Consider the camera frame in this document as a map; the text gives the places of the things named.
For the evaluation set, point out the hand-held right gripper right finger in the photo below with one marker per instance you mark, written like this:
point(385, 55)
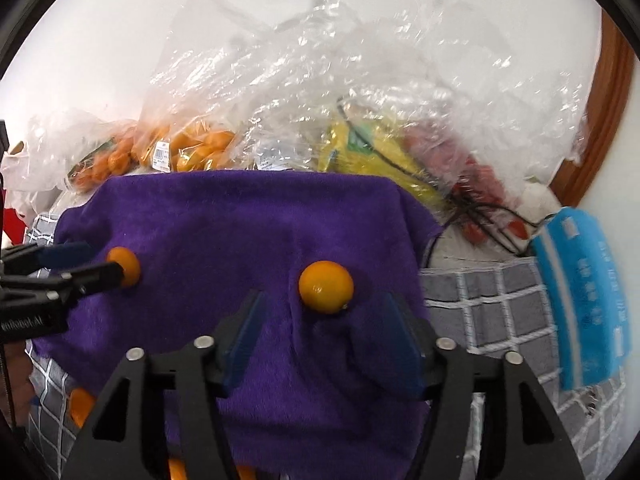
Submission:
point(400, 345)

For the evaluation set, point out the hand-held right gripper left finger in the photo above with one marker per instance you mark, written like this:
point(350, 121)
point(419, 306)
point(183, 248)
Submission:
point(245, 345)

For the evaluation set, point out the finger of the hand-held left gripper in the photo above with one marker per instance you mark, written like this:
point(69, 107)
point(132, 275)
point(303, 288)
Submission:
point(90, 277)
point(65, 254)

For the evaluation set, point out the orange kumquat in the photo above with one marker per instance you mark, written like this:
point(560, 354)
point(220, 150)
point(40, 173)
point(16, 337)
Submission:
point(326, 287)
point(129, 262)

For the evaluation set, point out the large orange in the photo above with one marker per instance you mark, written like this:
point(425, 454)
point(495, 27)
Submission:
point(81, 406)

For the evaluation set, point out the person's left forearm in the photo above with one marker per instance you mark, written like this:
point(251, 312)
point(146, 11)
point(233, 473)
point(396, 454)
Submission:
point(17, 390)

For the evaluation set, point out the red fruits in bag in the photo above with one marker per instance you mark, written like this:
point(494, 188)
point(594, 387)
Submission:
point(480, 175)

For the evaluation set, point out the red box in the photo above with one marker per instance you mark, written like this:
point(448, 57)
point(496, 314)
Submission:
point(12, 230)

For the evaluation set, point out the white plastic bag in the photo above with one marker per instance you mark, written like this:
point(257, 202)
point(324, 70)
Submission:
point(35, 200)

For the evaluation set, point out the green label bag of mandarins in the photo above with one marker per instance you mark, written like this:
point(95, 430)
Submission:
point(117, 160)

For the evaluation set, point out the grey checked blanket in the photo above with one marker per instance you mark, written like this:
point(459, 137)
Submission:
point(500, 300)

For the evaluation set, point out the purple fleece towel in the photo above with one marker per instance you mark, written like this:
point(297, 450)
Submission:
point(225, 220)

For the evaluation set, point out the white label bag of mandarins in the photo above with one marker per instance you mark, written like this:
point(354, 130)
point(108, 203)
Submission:
point(200, 145)

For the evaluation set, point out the yellow package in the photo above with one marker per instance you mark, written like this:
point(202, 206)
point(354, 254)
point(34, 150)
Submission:
point(370, 160)

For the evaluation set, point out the blue tissue pack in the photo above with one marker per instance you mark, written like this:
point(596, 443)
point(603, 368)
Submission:
point(585, 300)

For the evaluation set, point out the large clear plastic bag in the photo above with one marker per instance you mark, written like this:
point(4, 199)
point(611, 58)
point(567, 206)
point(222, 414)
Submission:
point(400, 60)

